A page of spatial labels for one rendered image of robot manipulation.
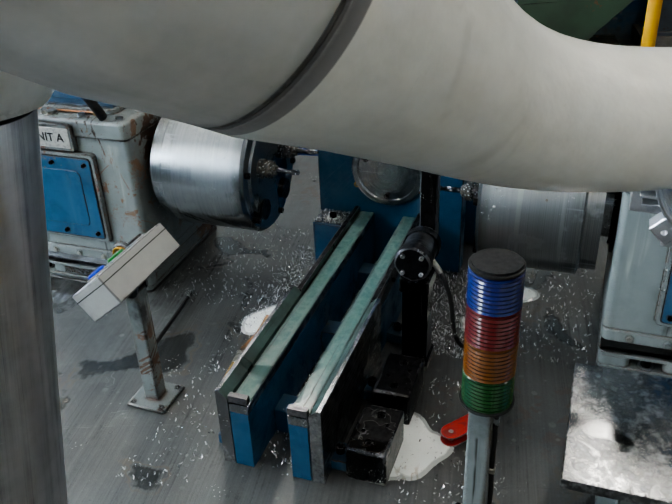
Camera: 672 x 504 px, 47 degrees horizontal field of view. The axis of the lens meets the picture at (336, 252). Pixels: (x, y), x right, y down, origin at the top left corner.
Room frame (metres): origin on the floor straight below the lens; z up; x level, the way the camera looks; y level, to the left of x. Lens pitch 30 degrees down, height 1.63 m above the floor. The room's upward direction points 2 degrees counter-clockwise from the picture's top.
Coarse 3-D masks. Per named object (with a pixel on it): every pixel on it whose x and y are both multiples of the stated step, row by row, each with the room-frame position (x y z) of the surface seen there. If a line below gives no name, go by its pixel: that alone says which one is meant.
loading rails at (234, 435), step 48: (336, 240) 1.27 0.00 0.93; (336, 288) 1.17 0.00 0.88; (384, 288) 1.10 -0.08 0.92; (288, 336) 0.98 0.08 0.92; (336, 336) 0.98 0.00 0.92; (384, 336) 1.10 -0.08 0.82; (240, 384) 0.87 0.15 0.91; (288, 384) 0.95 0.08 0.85; (336, 384) 0.85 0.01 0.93; (240, 432) 0.83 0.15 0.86; (288, 432) 0.89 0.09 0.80; (336, 432) 0.84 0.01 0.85
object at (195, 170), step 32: (160, 128) 1.37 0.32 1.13; (192, 128) 1.34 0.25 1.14; (160, 160) 1.33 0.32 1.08; (192, 160) 1.30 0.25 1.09; (224, 160) 1.28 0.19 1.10; (256, 160) 1.31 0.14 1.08; (288, 160) 1.45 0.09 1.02; (160, 192) 1.33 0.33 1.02; (192, 192) 1.29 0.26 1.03; (224, 192) 1.27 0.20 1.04; (256, 192) 1.30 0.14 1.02; (288, 192) 1.42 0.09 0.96; (224, 224) 1.31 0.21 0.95; (256, 224) 1.30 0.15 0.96
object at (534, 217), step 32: (480, 192) 1.12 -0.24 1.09; (512, 192) 1.10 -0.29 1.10; (544, 192) 1.09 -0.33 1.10; (576, 192) 1.07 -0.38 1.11; (608, 192) 1.12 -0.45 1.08; (480, 224) 1.10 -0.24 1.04; (512, 224) 1.09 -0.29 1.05; (544, 224) 1.07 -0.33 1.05; (576, 224) 1.05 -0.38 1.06; (608, 224) 1.10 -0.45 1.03; (544, 256) 1.08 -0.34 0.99; (576, 256) 1.06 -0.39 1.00
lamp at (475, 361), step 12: (468, 348) 0.68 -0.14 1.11; (516, 348) 0.67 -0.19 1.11; (468, 360) 0.67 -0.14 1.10; (480, 360) 0.66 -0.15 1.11; (492, 360) 0.66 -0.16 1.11; (504, 360) 0.66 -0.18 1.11; (516, 360) 0.68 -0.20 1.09; (468, 372) 0.67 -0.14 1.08; (480, 372) 0.66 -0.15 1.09; (492, 372) 0.66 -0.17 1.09; (504, 372) 0.66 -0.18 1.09
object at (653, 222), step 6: (654, 216) 0.69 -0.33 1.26; (660, 216) 0.68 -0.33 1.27; (654, 222) 0.68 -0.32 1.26; (660, 222) 0.67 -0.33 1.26; (666, 222) 0.67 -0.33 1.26; (654, 228) 0.67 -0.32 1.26; (660, 228) 0.67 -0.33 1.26; (666, 228) 0.67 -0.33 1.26; (654, 234) 0.67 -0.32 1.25; (660, 234) 0.67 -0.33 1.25; (666, 234) 0.67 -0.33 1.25; (660, 240) 0.67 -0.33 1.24; (666, 240) 0.67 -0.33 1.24
